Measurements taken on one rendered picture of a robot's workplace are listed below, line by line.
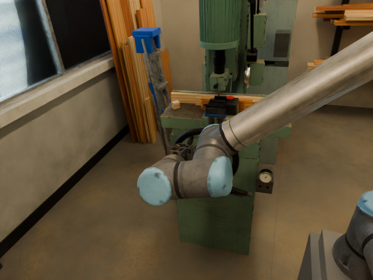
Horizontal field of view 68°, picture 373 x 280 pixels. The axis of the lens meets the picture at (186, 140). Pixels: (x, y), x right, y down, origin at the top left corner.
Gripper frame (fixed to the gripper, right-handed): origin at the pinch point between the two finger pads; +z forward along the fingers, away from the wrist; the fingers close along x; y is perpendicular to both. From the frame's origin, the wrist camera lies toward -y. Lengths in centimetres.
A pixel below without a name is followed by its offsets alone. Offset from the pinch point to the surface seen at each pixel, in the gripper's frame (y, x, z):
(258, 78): 30, -19, 58
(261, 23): 55, -18, 51
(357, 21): 85, -97, 205
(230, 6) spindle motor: 57, -7, 25
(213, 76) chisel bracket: 29.6, 0.6, 37.1
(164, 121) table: 7.6, 23.1, 32.7
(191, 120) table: 9.4, 9.2, 32.1
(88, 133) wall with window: -19, 125, 114
